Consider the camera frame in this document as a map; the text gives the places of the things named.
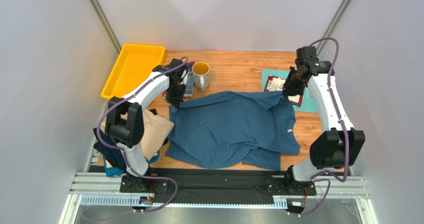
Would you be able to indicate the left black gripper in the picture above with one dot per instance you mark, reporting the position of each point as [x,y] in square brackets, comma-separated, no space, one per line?
[175,101]

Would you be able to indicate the blue t-shirt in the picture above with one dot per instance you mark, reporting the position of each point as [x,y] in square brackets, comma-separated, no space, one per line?
[227,128]

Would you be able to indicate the white mug yellow inside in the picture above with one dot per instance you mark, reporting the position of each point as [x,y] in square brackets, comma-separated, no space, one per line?
[201,75]

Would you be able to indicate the yellow plastic bin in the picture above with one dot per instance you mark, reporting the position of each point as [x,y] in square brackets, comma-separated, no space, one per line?
[132,67]

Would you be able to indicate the aluminium frame rail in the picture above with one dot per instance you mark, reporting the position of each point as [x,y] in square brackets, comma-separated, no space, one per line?
[96,198]

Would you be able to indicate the black mounting base plate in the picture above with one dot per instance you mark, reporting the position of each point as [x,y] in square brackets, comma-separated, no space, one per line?
[227,187]

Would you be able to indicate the teal cutting board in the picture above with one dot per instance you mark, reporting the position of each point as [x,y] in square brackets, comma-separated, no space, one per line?
[308,104]

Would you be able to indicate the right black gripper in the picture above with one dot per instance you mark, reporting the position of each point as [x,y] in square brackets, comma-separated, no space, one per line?
[292,85]

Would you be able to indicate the red paperback book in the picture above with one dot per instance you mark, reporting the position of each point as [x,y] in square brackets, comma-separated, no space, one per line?
[274,83]

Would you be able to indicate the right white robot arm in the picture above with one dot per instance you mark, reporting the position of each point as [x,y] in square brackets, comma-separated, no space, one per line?
[339,143]

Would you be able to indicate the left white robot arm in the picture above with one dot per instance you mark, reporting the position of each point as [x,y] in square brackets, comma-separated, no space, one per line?
[124,116]

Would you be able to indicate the blue paperback book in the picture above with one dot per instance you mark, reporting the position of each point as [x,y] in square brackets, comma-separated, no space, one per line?
[190,82]

